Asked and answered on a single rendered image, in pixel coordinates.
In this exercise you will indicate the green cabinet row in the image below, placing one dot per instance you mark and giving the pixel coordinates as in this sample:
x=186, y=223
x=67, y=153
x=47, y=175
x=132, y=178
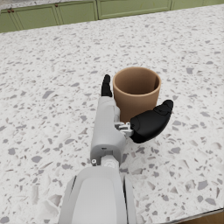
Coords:
x=87, y=12

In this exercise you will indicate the brown cup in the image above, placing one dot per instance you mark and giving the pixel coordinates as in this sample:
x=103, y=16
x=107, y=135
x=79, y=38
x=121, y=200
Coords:
x=136, y=92

